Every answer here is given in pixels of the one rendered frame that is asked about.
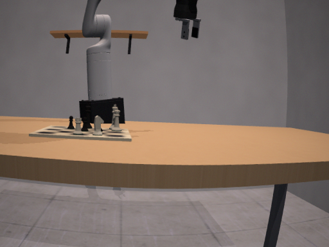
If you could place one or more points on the black and cream chessboard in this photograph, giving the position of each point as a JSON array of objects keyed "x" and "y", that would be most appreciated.
[{"x": 53, "y": 131}]

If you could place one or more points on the white rook chess piece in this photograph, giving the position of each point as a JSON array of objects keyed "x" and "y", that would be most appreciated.
[{"x": 78, "y": 127}]

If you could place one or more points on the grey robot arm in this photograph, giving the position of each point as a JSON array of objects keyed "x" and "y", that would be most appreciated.
[{"x": 99, "y": 81}]

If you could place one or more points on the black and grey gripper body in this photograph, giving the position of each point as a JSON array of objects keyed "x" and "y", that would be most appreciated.
[{"x": 185, "y": 9}]

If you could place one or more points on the white knight chess piece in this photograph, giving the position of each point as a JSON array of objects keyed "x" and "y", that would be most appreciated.
[{"x": 97, "y": 126}]

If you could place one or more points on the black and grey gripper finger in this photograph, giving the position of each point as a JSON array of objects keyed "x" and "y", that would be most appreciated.
[
  {"x": 185, "y": 27},
  {"x": 195, "y": 28}
]

